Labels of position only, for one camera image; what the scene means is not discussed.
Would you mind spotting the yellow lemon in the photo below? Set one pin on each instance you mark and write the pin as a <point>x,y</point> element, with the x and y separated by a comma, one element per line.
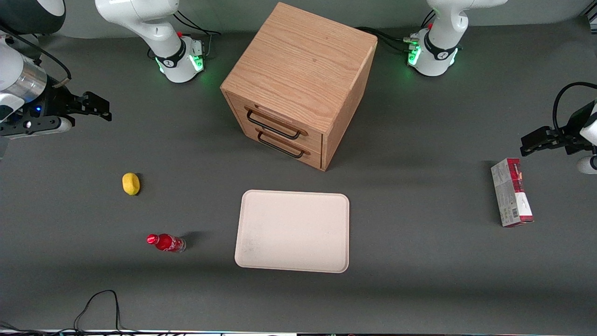
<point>131,184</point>

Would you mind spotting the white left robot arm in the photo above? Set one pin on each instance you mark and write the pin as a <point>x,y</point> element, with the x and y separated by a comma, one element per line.
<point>443,28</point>

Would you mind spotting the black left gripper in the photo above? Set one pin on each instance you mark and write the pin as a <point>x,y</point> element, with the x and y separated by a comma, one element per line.
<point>572,136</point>

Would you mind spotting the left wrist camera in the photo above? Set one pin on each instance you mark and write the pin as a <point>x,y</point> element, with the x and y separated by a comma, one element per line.
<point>588,165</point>

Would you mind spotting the wooden drawer shallow front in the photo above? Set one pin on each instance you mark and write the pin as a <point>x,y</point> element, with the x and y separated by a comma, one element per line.
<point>313,139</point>

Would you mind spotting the cream plastic tray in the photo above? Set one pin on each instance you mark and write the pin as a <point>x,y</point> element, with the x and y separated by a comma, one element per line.
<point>292,231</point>

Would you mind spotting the wooden drawer cabinet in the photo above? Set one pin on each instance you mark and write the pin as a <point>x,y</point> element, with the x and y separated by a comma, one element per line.
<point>303,60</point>

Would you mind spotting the grey and red carton box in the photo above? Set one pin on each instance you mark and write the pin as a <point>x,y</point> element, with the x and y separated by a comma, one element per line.
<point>512,193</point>

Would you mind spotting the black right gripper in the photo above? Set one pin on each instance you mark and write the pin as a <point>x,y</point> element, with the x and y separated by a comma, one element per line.
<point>55,105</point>

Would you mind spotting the wooden drawer deep front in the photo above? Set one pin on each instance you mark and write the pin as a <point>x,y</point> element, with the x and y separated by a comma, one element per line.
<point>313,157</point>

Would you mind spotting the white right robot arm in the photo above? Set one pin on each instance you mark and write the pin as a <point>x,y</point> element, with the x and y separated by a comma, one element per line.
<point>140,18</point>

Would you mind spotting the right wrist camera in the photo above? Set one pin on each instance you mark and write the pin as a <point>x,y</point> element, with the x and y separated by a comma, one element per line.
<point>44,126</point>

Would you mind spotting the red coke bottle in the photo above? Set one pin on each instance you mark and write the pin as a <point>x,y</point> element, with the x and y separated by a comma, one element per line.
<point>168,243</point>

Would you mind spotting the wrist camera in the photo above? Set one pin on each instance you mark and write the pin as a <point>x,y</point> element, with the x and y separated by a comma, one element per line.
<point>588,165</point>
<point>44,126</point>

